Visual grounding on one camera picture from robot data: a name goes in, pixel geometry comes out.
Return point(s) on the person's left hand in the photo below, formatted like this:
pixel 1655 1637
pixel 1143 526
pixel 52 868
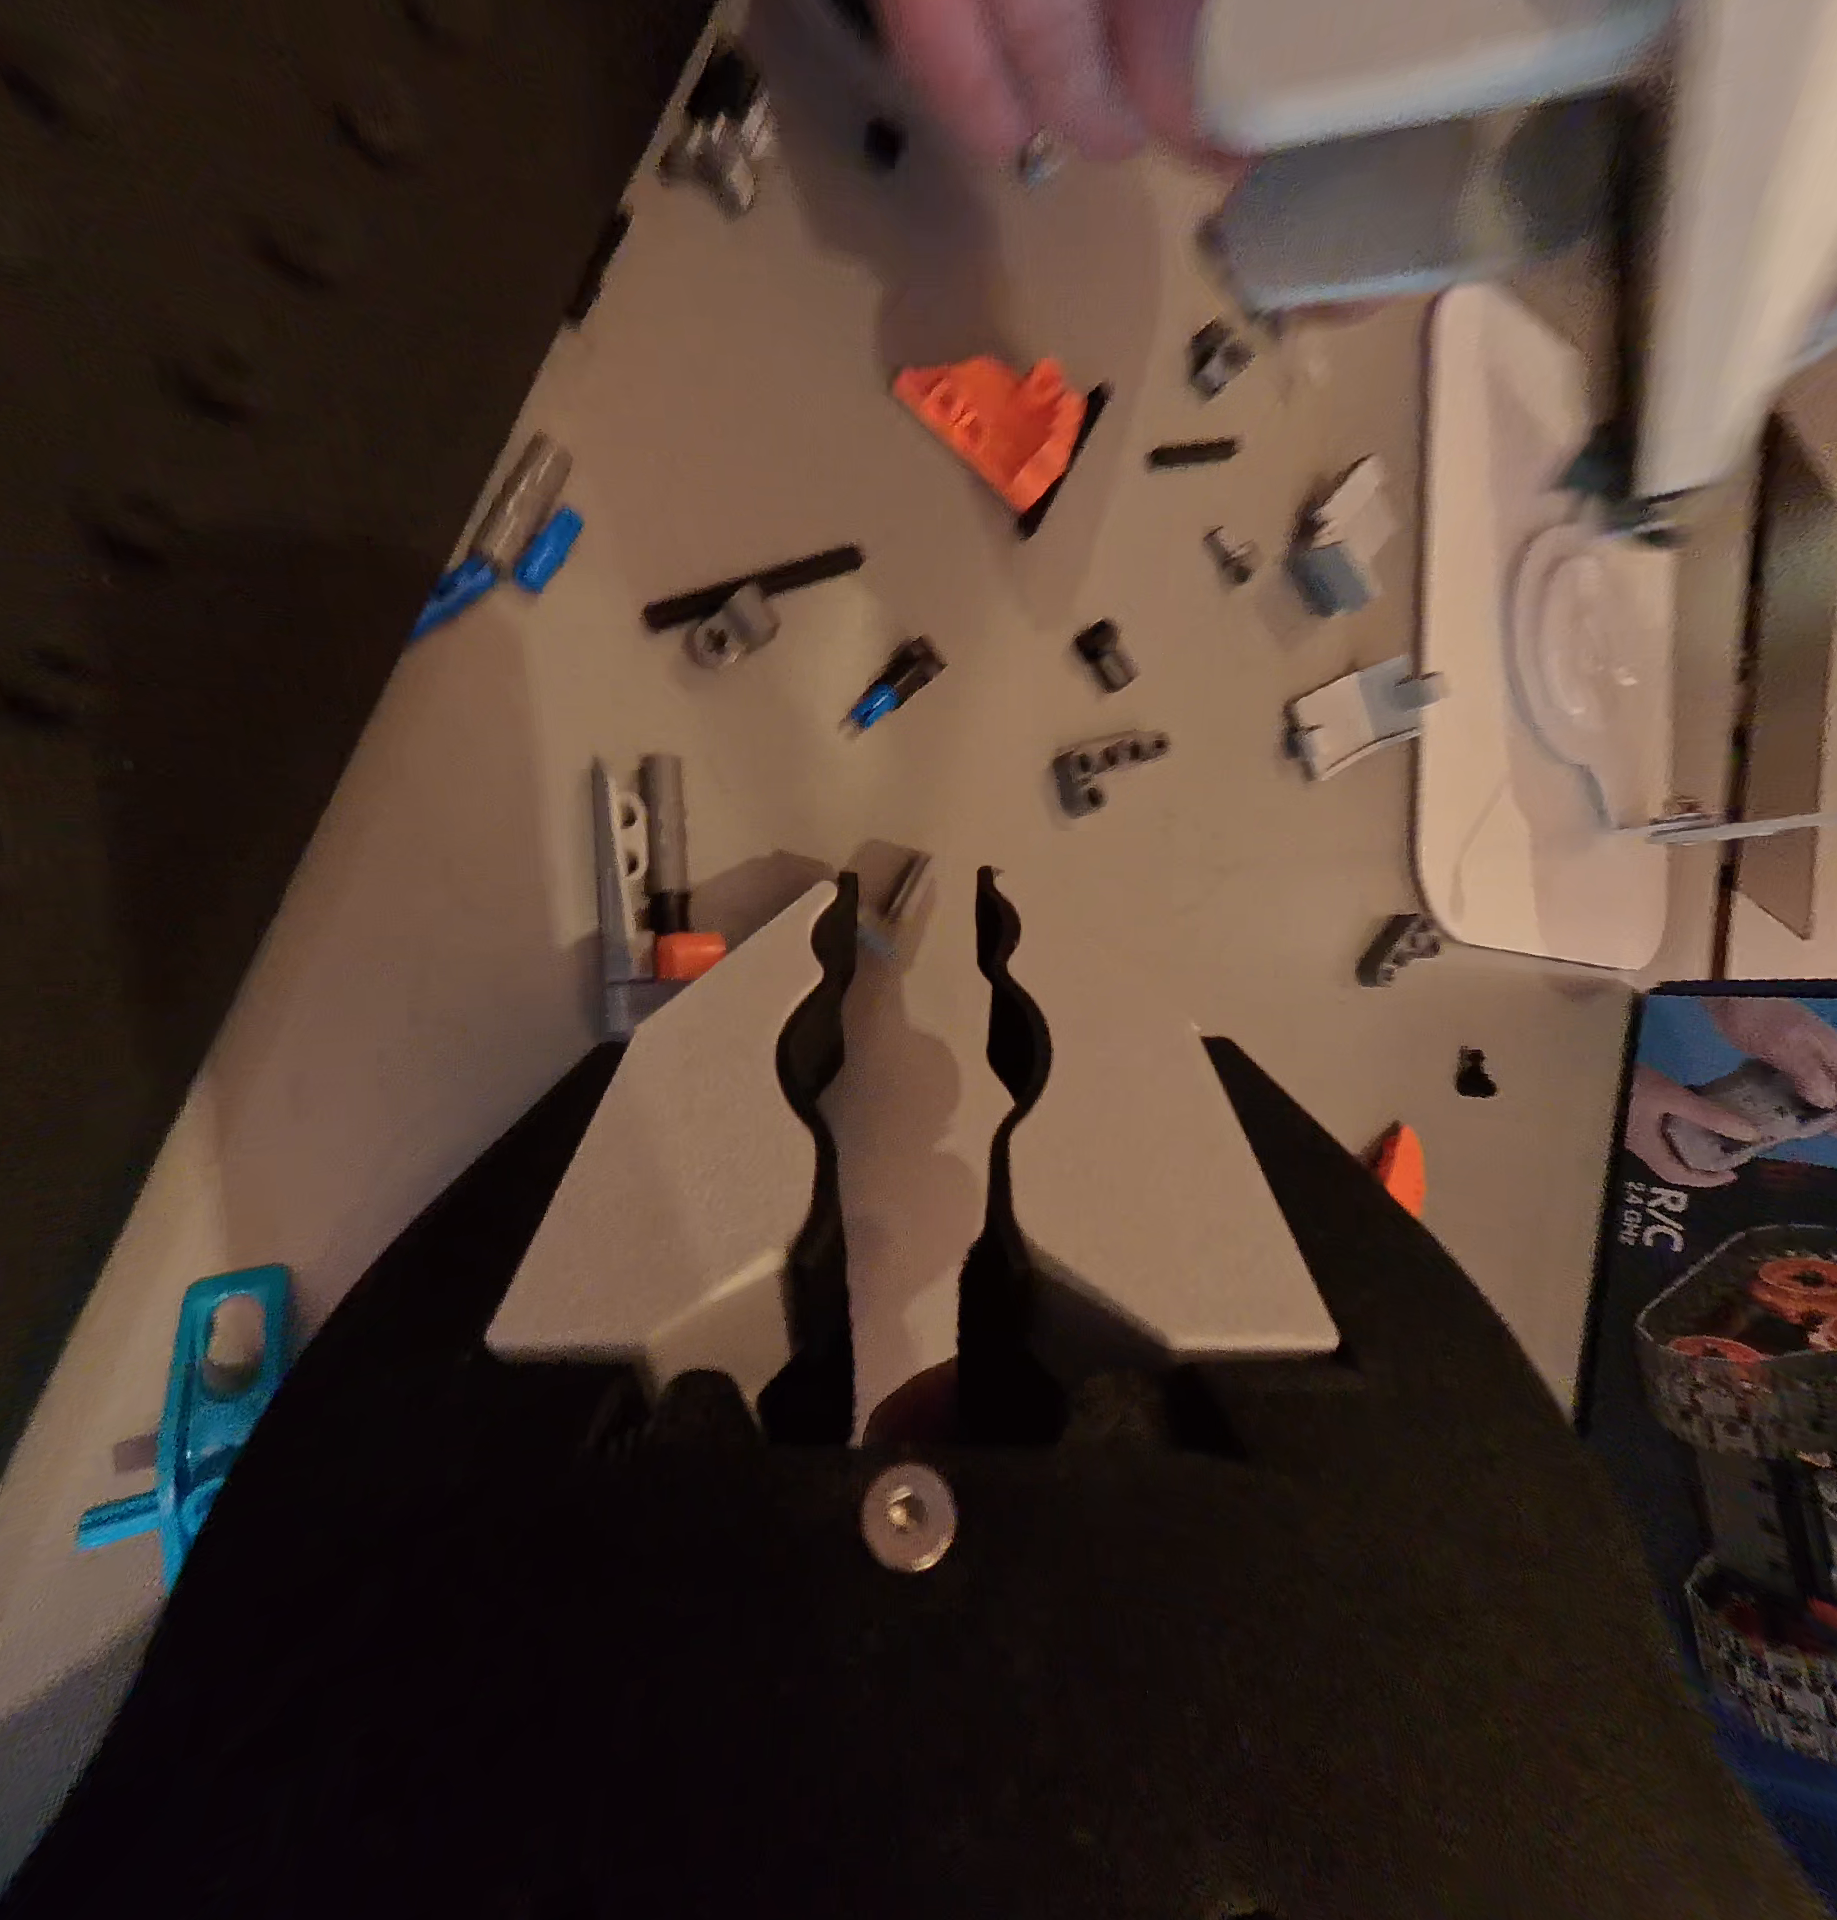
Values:
pixel 1023 68

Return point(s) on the long dark grey angled beam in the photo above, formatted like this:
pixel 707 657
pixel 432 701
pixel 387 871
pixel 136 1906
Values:
pixel 1107 768

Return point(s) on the orange angled block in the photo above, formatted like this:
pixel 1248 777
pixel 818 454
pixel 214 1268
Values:
pixel 1399 1166

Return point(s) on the blue toy robot box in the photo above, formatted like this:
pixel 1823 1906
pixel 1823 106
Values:
pixel 1684 1500

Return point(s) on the orange studded wedge plate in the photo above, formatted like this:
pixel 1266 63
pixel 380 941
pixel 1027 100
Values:
pixel 994 411

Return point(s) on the black pin blue end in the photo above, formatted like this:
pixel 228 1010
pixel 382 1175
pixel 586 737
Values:
pixel 891 686

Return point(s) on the dark grey double connector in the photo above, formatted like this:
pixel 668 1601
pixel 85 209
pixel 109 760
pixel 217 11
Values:
pixel 1219 357

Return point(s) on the black bush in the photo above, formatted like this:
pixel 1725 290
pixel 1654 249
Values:
pixel 1107 657
pixel 724 68

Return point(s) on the long blue pin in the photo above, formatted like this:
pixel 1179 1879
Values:
pixel 451 600

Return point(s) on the cyan plastic tool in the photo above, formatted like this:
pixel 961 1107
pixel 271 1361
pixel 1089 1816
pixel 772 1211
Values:
pixel 212 1396

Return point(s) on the short dark grey angled beam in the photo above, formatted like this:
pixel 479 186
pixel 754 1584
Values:
pixel 1399 947

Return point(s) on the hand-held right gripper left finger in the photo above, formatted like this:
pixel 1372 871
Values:
pixel 664 1200

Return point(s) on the small black connector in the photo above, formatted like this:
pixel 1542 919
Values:
pixel 1476 1071

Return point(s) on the grey axle connector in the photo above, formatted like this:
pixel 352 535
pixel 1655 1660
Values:
pixel 732 631

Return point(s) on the light grey box piece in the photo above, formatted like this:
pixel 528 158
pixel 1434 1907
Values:
pixel 1338 546

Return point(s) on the short black axle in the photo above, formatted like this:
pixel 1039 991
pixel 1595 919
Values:
pixel 1192 452

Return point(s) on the white book stand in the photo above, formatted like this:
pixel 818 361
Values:
pixel 1474 675

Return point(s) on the grey cross connector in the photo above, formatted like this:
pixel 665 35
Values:
pixel 717 150

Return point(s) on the light grey curved panel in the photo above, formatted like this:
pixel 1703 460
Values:
pixel 1353 716

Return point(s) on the grey tube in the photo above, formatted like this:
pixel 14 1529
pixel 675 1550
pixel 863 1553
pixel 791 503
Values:
pixel 526 491

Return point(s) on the long black axle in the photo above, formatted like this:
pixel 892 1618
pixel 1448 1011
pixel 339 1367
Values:
pixel 797 572

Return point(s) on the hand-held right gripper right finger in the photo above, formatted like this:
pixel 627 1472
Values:
pixel 1158 1200

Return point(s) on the grey orange brick assembly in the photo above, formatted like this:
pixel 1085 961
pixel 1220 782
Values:
pixel 641 886

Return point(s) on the small grey pin connector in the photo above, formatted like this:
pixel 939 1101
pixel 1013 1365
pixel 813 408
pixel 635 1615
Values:
pixel 1232 555

